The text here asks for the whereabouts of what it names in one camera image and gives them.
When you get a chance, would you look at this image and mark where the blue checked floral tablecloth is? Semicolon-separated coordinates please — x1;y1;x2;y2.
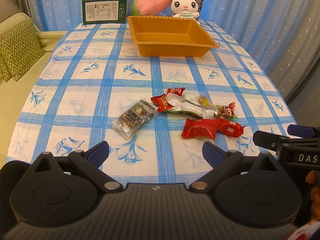
7;21;294;184

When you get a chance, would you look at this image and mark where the white bunny plush toy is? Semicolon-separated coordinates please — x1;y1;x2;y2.
171;0;200;24

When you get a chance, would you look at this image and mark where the blue star curtain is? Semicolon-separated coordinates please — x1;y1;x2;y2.
15;0;319;103

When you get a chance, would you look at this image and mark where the person's right hand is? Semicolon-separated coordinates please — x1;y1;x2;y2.
306;170;320;220

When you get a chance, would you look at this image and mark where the clear dark snack packet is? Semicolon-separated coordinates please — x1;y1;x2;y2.
112;100;158;139

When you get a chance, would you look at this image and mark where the white green snack bag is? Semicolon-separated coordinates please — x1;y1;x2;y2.
166;93;218;119

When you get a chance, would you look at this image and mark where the pink starfish plush toy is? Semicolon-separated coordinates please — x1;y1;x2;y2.
131;0;172;16

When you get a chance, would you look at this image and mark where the small red candy top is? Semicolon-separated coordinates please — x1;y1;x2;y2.
166;87;185;96

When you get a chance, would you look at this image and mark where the large red snack packet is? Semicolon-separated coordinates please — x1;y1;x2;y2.
181;119;220;140

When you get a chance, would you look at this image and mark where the green printed carton box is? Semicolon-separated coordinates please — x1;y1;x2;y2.
82;0;131;25

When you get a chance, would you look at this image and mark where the pale green sofa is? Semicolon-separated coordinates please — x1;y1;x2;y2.
1;0;66;166

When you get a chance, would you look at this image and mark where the small red candy packet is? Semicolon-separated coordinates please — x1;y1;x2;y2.
151;94;173;113

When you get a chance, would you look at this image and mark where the orange plastic tray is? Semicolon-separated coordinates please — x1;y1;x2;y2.
127;16;219;57

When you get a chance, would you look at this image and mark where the clear brown candy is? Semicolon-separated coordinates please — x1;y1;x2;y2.
198;95;216;108

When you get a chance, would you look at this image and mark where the red gold foil candy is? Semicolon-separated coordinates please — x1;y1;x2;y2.
214;102;238;120

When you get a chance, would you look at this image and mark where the green chevron cushion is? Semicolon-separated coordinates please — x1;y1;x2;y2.
1;18;45;82

